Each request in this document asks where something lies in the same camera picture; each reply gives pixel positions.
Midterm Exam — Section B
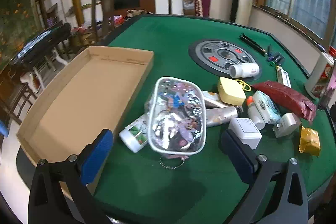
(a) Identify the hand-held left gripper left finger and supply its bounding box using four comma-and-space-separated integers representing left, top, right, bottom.
28, 129, 114, 224

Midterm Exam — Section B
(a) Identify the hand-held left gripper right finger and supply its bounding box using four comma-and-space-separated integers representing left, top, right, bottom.
220, 130, 309, 224

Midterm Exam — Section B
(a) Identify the white square case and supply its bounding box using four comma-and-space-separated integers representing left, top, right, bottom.
228, 118, 262, 149

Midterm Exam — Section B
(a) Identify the white bottle green leaf label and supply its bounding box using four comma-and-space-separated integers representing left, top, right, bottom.
119, 114, 151, 153

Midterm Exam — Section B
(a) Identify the silver floral hand cream tube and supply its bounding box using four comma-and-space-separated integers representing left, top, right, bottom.
205, 106, 243, 128

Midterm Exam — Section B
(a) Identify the light blue tissue pack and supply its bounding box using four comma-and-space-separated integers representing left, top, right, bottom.
252, 91, 282, 125

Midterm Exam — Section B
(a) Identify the shallow cardboard box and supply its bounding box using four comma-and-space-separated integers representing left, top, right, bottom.
16, 46, 155, 201

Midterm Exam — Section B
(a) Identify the clear cartoon print pouch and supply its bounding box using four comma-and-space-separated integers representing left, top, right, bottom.
145, 77, 207, 169

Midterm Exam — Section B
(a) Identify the gold snack packet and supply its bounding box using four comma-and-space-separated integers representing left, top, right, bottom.
299, 126, 321, 157

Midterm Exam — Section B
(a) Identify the dark red pouch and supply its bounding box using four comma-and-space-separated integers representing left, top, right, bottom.
251, 81, 317, 125

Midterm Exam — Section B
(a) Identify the white wide-mouth bottle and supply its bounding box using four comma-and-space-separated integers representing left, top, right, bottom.
229, 63, 260, 78

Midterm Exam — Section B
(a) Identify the white narrow carton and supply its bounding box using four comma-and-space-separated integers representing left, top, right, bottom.
276, 67, 292, 88

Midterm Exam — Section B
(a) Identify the white bottle orange cap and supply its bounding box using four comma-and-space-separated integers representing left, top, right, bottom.
246, 96, 266, 130

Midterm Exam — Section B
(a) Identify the white power adapter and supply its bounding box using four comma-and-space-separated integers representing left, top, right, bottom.
272, 113, 302, 138

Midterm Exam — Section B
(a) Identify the daisy print hand cream tube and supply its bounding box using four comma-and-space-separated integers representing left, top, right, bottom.
201, 91, 226, 108

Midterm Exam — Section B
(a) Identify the pale yellow square case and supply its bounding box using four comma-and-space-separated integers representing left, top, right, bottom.
217, 77, 247, 106

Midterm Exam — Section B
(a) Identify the yellow keyring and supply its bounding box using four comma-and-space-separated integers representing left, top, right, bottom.
235, 79, 252, 90

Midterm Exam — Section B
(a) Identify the blue plastic item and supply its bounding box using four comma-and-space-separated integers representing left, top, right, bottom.
0, 119, 9, 138

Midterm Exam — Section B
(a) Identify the dark slatted wooden chair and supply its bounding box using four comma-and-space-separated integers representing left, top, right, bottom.
0, 77, 37, 125

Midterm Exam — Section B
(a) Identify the white chair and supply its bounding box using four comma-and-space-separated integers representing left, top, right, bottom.
20, 48, 69, 93

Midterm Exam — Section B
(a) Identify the round grey dice control panel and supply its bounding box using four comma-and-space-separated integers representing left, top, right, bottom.
188, 39, 261, 83

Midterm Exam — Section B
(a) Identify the tall white ceramic bottle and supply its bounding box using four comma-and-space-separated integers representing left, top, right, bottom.
304, 52, 334, 98

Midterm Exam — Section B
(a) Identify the long black pen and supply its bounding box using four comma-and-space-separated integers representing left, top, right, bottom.
240, 34, 263, 54
243, 34, 265, 52

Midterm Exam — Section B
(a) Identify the black glossy side table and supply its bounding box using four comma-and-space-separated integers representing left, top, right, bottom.
9, 22, 72, 67

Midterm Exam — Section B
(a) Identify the landscape painting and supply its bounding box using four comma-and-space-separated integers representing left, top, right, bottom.
0, 0, 40, 69

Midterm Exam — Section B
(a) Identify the brown television cabinet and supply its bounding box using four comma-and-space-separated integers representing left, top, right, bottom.
113, 0, 155, 14

